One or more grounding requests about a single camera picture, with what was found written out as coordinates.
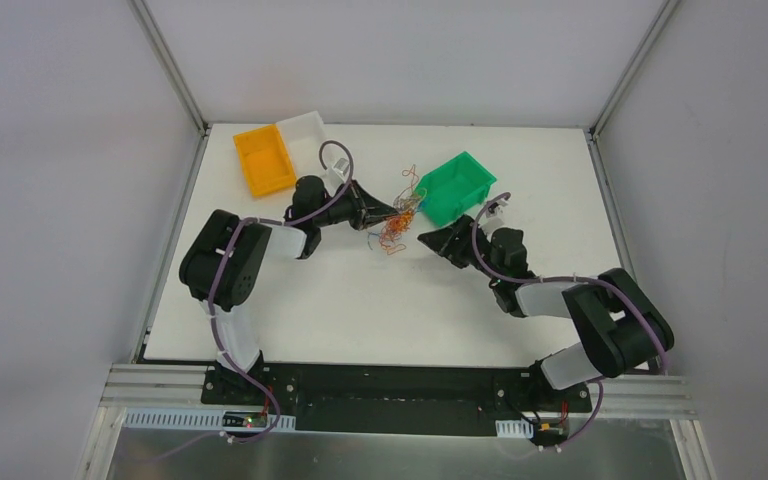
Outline orange and blue wires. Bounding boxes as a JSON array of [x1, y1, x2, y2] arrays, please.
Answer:
[[365, 164, 432, 257]]

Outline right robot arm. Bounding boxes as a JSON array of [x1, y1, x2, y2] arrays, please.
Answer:
[[418, 215, 675, 410]]

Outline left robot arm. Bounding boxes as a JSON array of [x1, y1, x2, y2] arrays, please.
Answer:
[[179, 176, 398, 405]]

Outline green plastic bin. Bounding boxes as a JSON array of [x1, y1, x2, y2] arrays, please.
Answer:
[[415, 151, 497, 227]]

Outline white plastic bin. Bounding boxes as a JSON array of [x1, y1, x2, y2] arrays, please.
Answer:
[[276, 111, 341, 182]]

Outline orange plastic bin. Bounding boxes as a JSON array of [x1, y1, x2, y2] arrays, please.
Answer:
[[233, 124, 297, 198]]

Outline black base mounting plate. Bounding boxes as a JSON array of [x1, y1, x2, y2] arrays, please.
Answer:
[[201, 361, 592, 437]]

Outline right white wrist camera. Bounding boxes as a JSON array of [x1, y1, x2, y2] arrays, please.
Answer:
[[480, 200, 508, 234]]

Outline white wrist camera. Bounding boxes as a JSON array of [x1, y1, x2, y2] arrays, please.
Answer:
[[480, 200, 508, 234], [326, 156, 351, 185]]

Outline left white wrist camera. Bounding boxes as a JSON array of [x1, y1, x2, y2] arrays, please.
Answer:
[[326, 156, 351, 185]]

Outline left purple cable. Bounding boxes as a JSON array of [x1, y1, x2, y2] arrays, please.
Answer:
[[125, 140, 356, 458]]

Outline purple cable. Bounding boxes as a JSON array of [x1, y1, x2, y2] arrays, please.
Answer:
[[125, 140, 356, 458], [470, 192, 671, 455]]

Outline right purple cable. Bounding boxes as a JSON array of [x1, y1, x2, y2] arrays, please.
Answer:
[[470, 192, 671, 455]]

